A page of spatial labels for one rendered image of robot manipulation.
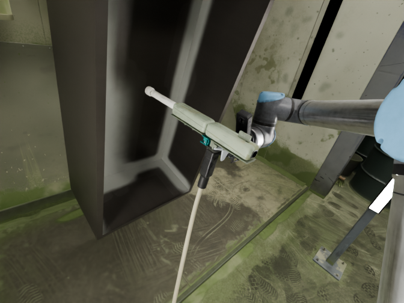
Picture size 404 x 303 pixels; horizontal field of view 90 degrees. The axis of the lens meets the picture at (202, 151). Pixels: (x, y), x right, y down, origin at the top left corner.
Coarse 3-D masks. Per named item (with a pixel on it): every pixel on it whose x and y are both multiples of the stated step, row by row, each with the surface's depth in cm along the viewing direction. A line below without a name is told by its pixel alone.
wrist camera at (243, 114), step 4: (240, 112) 62; (244, 112) 62; (248, 112) 62; (236, 116) 64; (240, 116) 62; (244, 116) 62; (248, 116) 61; (236, 120) 65; (240, 120) 63; (244, 120) 62; (248, 120) 62; (236, 124) 66; (240, 124) 65; (244, 124) 64; (248, 124) 63; (236, 128) 68; (240, 128) 66; (244, 128) 65; (248, 128) 64; (248, 132) 66
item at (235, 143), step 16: (160, 96) 71; (176, 112) 64; (192, 112) 60; (192, 128) 61; (208, 128) 56; (224, 128) 55; (224, 144) 53; (240, 144) 50; (256, 144) 51; (208, 160) 59; (240, 160) 51; (208, 176) 62
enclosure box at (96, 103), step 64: (64, 0) 49; (128, 0) 73; (192, 0) 89; (256, 0) 75; (64, 64) 63; (128, 64) 88; (192, 64) 106; (64, 128) 85; (128, 128) 111; (128, 192) 121
